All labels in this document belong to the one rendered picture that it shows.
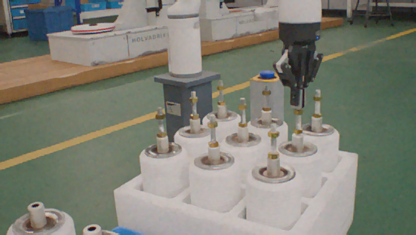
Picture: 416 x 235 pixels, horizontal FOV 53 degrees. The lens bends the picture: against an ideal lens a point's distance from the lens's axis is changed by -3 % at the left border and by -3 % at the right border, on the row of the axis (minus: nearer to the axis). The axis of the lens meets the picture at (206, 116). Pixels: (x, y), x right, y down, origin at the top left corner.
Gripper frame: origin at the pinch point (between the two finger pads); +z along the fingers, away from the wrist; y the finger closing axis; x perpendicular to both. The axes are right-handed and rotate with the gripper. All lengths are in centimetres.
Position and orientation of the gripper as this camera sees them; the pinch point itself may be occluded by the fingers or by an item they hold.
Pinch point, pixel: (298, 97)
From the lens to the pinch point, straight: 80.8
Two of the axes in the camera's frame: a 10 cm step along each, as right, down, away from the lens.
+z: 0.5, 9.5, 3.1
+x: -6.8, -2.0, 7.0
